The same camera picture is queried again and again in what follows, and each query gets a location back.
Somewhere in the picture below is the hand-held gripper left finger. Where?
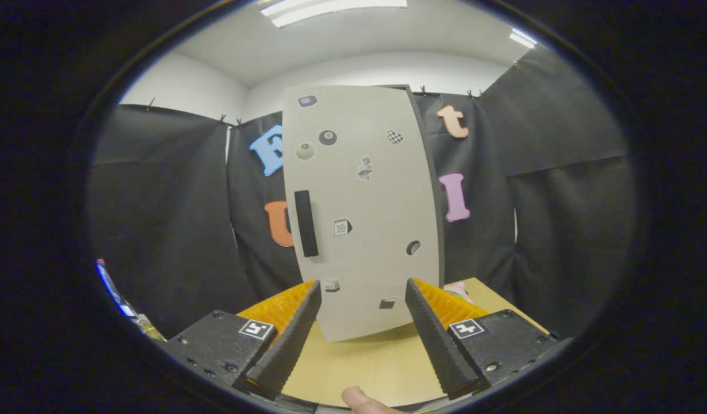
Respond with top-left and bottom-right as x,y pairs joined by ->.
158,279 -> 323,401

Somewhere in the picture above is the black door handle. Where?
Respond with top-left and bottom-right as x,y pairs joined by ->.
294,190 -> 320,258

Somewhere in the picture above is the blue and white package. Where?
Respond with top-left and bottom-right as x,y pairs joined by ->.
95,259 -> 136,318

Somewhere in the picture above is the white shoe cabinet door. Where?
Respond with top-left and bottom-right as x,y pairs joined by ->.
282,85 -> 440,343

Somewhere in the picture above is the small ceiling light panel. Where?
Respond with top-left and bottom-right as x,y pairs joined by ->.
509,28 -> 538,49

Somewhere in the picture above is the black backdrop cloth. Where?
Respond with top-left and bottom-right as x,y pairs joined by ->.
89,46 -> 636,340

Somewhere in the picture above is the grey shoe cabinet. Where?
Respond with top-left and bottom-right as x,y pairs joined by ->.
399,84 -> 447,288

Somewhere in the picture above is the yellow and white package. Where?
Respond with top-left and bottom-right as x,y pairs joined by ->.
132,313 -> 167,341

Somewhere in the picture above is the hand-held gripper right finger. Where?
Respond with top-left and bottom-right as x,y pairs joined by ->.
405,278 -> 574,401

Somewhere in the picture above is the pink and green plush toy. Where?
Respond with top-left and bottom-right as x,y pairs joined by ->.
444,281 -> 475,304

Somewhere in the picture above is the large ceiling light panel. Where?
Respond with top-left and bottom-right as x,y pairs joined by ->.
260,0 -> 408,28

